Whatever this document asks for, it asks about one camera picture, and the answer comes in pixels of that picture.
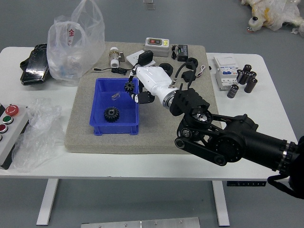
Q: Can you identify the crumpled clear plastic wrap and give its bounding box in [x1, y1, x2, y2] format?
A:
[11, 97, 64, 173]

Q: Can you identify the white table leg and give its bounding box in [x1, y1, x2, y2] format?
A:
[212, 180, 230, 227]
[36, 179, 59, 226]

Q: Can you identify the black adapter cord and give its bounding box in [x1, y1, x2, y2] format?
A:
[91, 62, 141, 76]

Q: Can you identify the white wall socket plate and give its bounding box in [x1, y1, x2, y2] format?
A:
[126, 50, 157, 71]

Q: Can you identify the black power adapter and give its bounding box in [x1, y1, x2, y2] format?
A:
[138, 50, 154, 66]

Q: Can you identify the small black plastic block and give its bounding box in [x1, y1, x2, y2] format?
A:
[181, 70, 197, 83]

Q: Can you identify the red and white wire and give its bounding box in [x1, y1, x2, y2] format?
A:
[196, 65, 207, 78]

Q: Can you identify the grey-brown foam mat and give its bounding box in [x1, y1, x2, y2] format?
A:
[64, 42, 223, 154]

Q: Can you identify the black table control panel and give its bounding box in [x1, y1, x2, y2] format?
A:
[227, 181, 266, 187]

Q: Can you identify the grey switch box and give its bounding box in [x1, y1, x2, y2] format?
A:
[144, 37, 171, 57]

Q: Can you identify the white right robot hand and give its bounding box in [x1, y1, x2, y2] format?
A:
[128, 66, 178, 105]

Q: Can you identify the grey push-button control box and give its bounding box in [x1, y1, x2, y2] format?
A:
[0, 103, 29, 170]

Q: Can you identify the black plastic tray pack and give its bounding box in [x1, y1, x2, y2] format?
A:
[19, 43, 50, 86]

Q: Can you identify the silver metal floor plate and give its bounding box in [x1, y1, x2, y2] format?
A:
[80, 217, 200, 228]

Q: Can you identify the small black hex nut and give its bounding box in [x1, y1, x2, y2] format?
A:
[186, 57, 199, 69]

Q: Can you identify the translucent white plastic bag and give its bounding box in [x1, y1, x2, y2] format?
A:
[46, 0, 105, 86]

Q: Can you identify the big black hex nut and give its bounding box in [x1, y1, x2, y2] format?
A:
[158, 63, 174, 77]

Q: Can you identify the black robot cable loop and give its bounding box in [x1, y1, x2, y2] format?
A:
[267, 174, 304, 200]

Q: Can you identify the plush toy in plastic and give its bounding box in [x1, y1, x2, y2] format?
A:
[239, 0, 304, 38]

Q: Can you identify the black module with green label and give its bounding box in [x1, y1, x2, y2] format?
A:
[177, 44, 190, 62]

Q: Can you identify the big black gear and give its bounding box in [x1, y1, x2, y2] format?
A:
[103, 106, 120, 124]

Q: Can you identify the blue plastic box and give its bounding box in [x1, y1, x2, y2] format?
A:
[89, 77, 140, 136]

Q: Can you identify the white circuit breaker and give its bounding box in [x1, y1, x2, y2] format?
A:
[213, 56, 240, 91]

